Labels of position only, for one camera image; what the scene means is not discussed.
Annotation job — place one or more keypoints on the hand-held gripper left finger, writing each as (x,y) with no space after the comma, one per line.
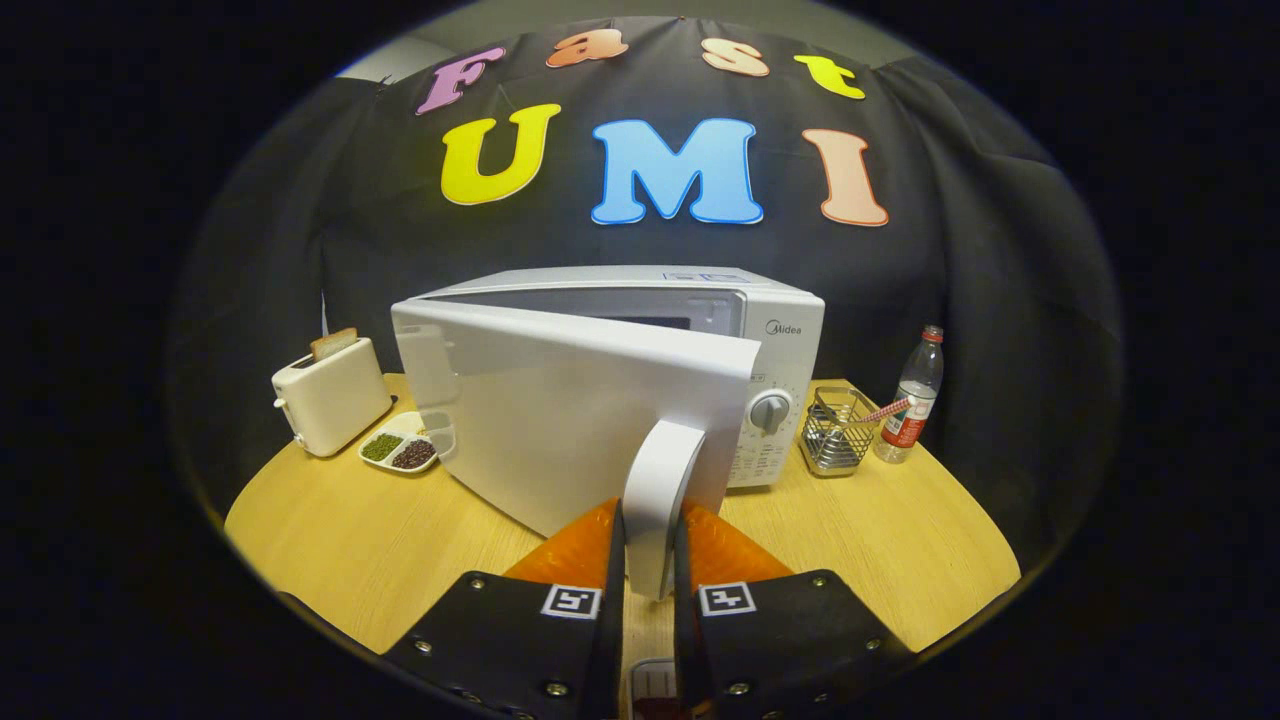
(615,600)

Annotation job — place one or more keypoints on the cream bread toaster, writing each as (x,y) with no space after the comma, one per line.
(335,400)

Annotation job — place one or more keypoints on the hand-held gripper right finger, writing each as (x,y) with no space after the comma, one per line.
(683,600)

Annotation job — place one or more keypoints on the clear plastic water bottle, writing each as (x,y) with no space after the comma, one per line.
(915,390)

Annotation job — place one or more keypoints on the small white rectangular dish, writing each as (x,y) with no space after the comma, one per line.
(650,672)

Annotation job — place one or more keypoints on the divided white plate with beans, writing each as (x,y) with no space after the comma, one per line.
(400,452)

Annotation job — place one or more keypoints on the black backdrop cloth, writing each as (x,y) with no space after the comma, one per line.
(300,200)

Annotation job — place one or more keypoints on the toast slice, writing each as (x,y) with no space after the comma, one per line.
(333,344)

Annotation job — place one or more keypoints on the white toaster oven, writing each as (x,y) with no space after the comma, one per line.
(560,420)

